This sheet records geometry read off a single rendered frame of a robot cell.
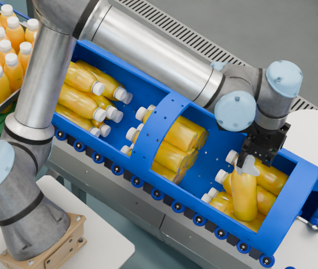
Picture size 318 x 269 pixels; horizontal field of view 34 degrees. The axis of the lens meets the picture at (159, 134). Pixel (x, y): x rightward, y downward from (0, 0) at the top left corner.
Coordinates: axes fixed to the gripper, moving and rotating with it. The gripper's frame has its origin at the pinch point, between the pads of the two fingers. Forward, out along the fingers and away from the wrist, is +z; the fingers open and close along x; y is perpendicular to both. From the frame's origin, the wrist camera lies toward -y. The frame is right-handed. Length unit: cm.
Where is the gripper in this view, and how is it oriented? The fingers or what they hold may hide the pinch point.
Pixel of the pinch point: (242, 164)
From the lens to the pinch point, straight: 137.1
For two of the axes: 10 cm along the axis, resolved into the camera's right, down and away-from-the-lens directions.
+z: -0.8, 6.1, 7.8
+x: 5.4, -6.3, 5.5
